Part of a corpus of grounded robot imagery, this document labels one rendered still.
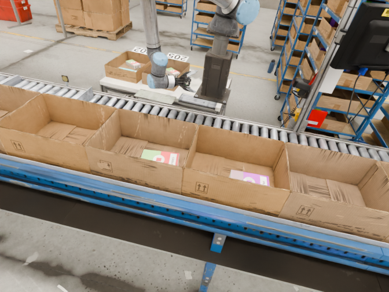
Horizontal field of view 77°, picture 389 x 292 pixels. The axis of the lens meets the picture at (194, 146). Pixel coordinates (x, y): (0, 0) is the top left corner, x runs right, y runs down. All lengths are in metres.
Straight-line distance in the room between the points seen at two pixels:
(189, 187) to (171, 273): 0.95
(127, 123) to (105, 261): 1.02
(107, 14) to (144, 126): 4.41
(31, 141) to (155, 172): 0.52
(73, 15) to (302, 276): 5.61
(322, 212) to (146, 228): 0.76
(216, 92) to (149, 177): 1.11
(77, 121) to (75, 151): 0.36
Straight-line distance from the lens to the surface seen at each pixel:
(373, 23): 1.46
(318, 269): 1.34
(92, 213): 1.34
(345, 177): 1.33
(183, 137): 1.18
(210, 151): 1.20
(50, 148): 1.14
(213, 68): 1.85
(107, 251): 1.92
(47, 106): 1.45
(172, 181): 0.97
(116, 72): 2.15
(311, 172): 1.28
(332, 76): 1.70
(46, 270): 1.98
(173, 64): 2.35
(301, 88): 1.70
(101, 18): 5.57
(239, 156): 1.20
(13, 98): 1.57
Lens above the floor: 1.69
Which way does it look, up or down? 40 degrees down
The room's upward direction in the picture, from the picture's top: 7 degrees clockwise
